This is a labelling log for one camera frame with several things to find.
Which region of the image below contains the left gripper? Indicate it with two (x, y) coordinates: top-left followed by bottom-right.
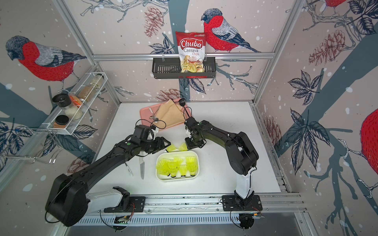
(140, 136), (172, 153)

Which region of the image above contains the white storage box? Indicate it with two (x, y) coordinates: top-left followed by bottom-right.
(156, 151), (200, 182)

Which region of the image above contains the yellow shuttlecock two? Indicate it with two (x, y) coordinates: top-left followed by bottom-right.
(186, 156), (198, 177)

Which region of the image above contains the yellow shuttlecock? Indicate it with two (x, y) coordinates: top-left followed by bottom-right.
(156, 159), (170, 177)

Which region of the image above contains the yellow shuttlecock five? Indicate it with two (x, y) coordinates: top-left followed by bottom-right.
(167, 160), (178, 178)

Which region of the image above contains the yellow shuttlecock four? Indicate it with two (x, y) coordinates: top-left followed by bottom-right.
(173, 156), (184, 168)

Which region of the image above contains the yellow shuttlecock three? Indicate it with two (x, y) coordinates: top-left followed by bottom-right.
(179, 165), (188, 178)

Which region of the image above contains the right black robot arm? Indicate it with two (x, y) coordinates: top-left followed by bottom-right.
(184, 117), (259, 200)

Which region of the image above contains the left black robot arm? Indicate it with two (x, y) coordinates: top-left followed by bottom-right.
(45, 125), (171, 227)

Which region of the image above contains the yellow shuttlecock seven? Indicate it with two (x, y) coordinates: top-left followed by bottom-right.
(178, 143), (188, 151)

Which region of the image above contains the yellow shuttlecock eight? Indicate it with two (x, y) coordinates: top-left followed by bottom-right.
(166, 145), (178, 152)

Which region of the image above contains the kitchen knife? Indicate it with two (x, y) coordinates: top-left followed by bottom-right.
(139, 157), (145, 180)

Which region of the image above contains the pink plastic tray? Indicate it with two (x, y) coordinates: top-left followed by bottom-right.
(139, 99), (192, 125)

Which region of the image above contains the white pen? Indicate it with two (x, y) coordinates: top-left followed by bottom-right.
(125, 161), (133, 177)

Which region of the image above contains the yellow cloth napkin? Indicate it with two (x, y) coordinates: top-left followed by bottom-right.
(153, 100), (185, 129)

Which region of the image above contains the black ladle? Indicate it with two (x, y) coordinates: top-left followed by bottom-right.
(179, 98), (192, 120)

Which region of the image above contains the tall spice bottle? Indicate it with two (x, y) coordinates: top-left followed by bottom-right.
(78, 74), (103, 102)

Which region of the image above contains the chuba cassava chips bag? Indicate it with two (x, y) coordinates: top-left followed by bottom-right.
(176, 31), (207, 73)

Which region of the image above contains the small orange spice jar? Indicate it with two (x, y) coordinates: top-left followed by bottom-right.
(53, 115), (70, 129)

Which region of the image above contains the black lid spice jar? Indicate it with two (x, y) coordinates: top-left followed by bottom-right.
(52, 93), (83, 120)

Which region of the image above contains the white handled spoon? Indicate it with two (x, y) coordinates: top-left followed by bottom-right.
(149, 107), (159, 122)

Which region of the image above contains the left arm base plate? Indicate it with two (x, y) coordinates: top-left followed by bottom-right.
(103, 196), (146, 213)

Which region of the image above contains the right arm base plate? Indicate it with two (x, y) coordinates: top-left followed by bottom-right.
(221, 195), (263, 211)

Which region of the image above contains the black wall basket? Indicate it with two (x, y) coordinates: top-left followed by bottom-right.
(152, 56), (217, 80)

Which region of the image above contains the clear wall shelf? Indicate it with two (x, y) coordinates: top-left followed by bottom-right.
(42, 72), (108, 135)

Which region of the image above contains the wire hook rack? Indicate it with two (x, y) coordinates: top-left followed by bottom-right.
(1, 126), (63, 164)

